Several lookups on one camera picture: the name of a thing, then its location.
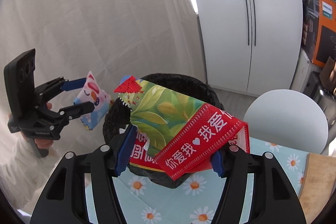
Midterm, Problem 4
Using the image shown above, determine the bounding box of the colourful cartoon snack packet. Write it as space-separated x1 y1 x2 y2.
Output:
73 71 114 130

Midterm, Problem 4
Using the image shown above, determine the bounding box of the red green snack bag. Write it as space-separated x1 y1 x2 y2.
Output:
115 76 250 181

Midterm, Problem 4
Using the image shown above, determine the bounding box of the black trash bag liner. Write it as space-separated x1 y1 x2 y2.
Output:
102 73 225 189

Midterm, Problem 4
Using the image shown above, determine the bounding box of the person left hand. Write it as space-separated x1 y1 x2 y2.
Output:
21 102 54 149

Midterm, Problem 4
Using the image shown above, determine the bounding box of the daisy print blue tablecloth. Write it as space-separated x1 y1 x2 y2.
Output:
85 135 316 224

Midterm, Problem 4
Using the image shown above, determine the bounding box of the white round chair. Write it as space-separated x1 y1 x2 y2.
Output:
243 89 329 154

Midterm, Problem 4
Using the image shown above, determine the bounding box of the beige curtain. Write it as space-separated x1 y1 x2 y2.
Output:
0 0 208 214

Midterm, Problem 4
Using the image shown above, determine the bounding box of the bamboo cutting board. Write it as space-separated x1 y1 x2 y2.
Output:
299 153 335 223

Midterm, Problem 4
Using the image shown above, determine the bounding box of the black suitcase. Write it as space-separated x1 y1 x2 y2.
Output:
303 72 335 130

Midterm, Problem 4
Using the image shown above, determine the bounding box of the brown leather handbag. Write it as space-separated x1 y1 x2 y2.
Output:
319 57 336 97

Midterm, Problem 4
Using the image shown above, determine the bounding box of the white cabinet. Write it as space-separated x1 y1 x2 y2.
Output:
196 0 303 96

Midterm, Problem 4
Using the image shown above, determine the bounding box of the orange Philips box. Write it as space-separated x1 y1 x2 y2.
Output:
301 0 335 68

